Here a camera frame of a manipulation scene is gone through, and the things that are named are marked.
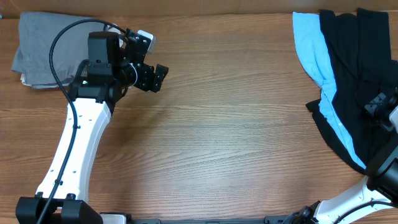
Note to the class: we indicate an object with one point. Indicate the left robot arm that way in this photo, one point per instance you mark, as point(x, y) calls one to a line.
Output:
point(115, 62)

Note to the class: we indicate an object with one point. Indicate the light blue t-shirt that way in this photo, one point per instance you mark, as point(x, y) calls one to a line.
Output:
point(313, 54)

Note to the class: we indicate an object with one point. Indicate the folded grey shorts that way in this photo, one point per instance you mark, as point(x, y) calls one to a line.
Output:
point(43, 49)

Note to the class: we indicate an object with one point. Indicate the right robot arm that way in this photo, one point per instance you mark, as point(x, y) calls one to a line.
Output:
point(376, 191)

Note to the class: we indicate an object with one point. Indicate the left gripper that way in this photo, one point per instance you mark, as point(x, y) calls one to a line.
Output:
point(145, 83)

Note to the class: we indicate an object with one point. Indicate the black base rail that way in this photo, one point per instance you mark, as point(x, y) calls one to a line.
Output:
point(211, 221)

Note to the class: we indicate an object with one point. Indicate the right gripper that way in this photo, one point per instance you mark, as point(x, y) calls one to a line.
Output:
point(370, 107)

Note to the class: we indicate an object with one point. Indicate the black t-shirt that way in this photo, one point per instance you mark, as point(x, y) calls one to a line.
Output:
point(360, 53)

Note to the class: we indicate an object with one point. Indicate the folded beige garment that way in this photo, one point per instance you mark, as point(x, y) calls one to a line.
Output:
point(26, 81)

